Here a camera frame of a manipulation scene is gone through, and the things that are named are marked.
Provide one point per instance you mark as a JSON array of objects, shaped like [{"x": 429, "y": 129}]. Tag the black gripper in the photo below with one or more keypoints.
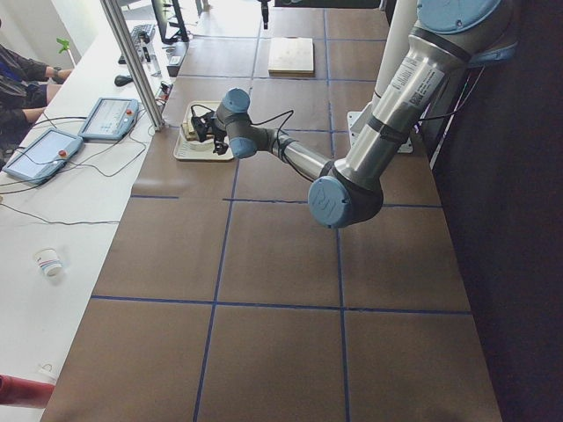
[
  {"x": 220, "y": 138},
  {"x": 264, "y": 10}
]

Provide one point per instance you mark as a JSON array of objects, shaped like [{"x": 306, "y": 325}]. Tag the white round plate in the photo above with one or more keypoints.
[{"x": 194, "y": 144}]

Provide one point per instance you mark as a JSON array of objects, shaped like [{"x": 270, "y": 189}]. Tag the bread slice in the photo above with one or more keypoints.
[{"x": 188, "y": 129}]

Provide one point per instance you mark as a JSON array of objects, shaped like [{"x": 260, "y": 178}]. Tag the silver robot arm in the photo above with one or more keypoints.
[{"x": 445, "y": 36}]

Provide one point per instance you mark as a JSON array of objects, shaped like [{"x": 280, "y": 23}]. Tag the cream bear tray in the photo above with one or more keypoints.
[{"x": 180, "y": 151}]

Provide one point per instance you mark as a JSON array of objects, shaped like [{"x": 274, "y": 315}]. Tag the wooden cutting board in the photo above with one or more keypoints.
[{"x": 291, "y": 56}]

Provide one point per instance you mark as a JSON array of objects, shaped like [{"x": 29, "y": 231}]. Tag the black monitor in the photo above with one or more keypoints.
[{"x": 170, "y": 22}]

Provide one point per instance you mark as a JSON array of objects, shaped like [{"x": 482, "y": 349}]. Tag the far teach pendant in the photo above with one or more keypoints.
[{"x": 109, "y": 120}]

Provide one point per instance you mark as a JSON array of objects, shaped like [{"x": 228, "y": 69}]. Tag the teach pendant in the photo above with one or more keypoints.
[
  {"x": 109, "y": 120},
  {"x": 44, "y": 157}
]

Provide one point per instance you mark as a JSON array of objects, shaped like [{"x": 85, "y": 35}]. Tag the black computer mouse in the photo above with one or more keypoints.
[{"x": 122, "y": 80}]

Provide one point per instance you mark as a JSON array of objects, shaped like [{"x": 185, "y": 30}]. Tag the near teach pendant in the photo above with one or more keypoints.
[{"x": 44, "y": 157}]

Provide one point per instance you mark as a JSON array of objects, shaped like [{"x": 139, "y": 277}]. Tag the seated person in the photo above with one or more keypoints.
[{"x": 27, "y": 88}]

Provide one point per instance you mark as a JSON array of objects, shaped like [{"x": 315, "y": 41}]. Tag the paper cup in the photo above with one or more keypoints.
[{"x": 48, "y": 261}]

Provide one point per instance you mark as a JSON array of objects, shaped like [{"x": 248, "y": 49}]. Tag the red cylindrical object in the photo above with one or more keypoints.
[{"x": 25, "y": 393}]

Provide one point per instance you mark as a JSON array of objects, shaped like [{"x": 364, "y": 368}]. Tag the aluminium frame post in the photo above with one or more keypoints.
[{"x": 121, "y": 33}]

